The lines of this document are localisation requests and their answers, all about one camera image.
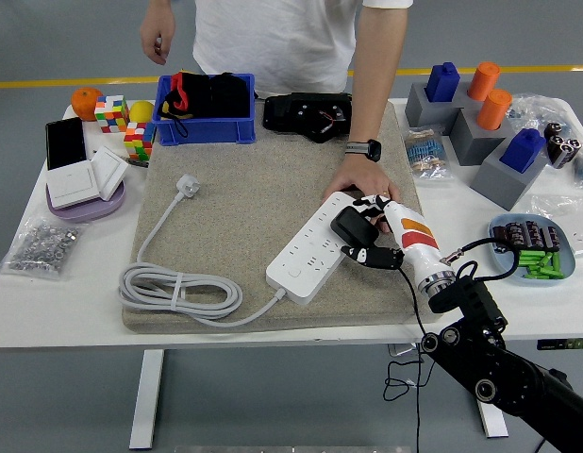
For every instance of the person's right hand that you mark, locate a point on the person's right hand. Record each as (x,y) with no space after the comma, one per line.
(158,26)

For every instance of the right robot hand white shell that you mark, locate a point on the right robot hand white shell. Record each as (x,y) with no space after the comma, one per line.
(416,240)

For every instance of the person's left hand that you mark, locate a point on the person's left hand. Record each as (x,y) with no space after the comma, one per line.
(364,174)

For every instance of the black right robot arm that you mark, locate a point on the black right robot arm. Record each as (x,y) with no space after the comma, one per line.
(475,302)

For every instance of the wrist watch with striped band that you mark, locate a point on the wrist watch with striped band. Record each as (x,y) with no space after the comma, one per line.
(371,150)

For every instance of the bag of resistors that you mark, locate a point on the bag of resistors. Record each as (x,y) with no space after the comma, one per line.
(426,153)

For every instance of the grey block holder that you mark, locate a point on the grey block holder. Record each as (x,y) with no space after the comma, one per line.
(471,141)
(494,179)
(421,111)

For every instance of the light blue plate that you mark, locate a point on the light blue plate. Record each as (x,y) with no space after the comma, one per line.
(501,262)

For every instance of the yellow lemon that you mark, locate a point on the yellow lemon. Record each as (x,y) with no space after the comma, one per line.
(141,112)

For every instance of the black and red fabric bundle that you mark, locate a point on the black and red fabric bundle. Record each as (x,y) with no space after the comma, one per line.
(216,96)

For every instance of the multicoloured puzzle cube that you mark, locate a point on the multicoloured puzzle cube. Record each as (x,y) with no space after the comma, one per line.
(138,139)
(111,113)

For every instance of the black electronic device housing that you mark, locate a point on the black electronic device housing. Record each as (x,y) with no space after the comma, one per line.
(282,113)

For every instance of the orange fruit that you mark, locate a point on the orange fruit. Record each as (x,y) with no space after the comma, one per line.
(84,104)

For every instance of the blue plastic bin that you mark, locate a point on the blue plastic bin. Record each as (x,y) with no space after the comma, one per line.
(202,132)

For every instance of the row of dark capacitors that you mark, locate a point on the row of dark capacitors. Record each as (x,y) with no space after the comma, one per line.
(532,234)

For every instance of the person's torso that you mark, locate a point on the person's torso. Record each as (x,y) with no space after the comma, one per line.
(272,42)

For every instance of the blue square peg block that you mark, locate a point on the blue square peg block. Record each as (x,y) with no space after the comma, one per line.
(441,85)
(522,151)

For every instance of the pile of green cylinders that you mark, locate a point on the pile of green cylinders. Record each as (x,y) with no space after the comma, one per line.
(541,264)

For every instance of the grey-brown mat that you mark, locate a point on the grey-brown mat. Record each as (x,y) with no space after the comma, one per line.
(235,189)

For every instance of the orange cylinder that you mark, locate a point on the orange cylinder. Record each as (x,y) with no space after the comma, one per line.
(493,111)
(482,82)

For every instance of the black smartphone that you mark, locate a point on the black smartphone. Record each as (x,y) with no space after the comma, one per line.
(65,144)

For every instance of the bundle of large black capacitors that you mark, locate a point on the bundle of large black capacitors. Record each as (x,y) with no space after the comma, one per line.
(560,146)

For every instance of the clear bag of small parts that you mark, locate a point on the clear bag of small parts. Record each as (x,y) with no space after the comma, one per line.
(532,111)

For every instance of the black table control panel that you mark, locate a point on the black table control panel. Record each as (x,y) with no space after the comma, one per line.
(555,345)

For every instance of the purple round box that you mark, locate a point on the purple round box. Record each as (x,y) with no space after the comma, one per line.
(93,212)

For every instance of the bag of metal nuts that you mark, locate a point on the bag of metal nuts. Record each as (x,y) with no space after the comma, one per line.
(41,245)

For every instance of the silver metal bracket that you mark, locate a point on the silver metal bracket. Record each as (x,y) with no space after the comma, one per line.
(400,350)

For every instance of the small white wall switch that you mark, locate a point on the small white wall switch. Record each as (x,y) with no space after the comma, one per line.
(107,170)

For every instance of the large white wall switch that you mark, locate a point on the large white wall switch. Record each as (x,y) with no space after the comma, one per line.
(72,184)

